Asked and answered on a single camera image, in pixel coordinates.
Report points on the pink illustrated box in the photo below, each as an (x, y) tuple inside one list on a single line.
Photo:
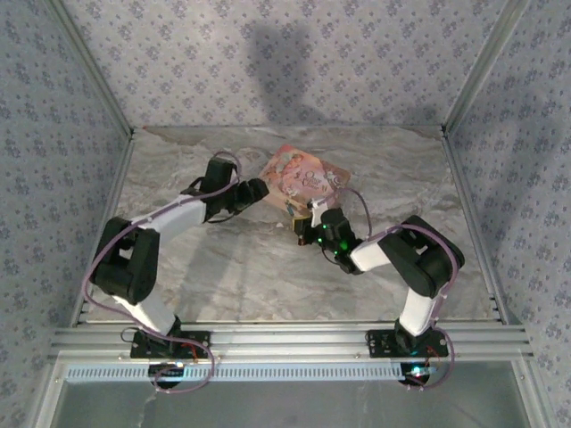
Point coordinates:
[(303, 174)]

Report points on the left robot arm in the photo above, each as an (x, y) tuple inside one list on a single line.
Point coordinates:
[(178, 218)]

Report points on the grey metal panel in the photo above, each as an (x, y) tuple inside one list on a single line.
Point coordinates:
[(290, 405)]

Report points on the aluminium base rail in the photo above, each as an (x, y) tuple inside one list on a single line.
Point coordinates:
[(290, 343)]

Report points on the aluminium side rail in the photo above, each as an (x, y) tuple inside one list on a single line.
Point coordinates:
[(113, 196), (463, 178)]

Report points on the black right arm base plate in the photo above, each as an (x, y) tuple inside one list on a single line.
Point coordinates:
[(379, 343)]

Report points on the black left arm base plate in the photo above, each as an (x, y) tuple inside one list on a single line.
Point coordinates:
[(196, 341)]

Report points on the aluminium corner post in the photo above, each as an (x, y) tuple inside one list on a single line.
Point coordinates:
[(93, 67), (482, 67)]

